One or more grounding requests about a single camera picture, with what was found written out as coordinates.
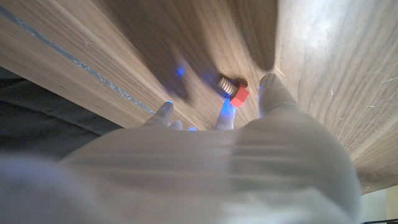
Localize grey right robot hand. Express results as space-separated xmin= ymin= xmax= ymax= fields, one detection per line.
xmin=0 ymin=73 xmax=363 ymax=224

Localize red-headed wooden screw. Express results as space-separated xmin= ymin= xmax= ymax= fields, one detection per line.
xmin=217 ymin=77 xmax=251 ymax=108

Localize black backdrop curtain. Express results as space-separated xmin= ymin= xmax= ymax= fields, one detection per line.
xmin=0 ymin=67 xmax=124 ymax=159

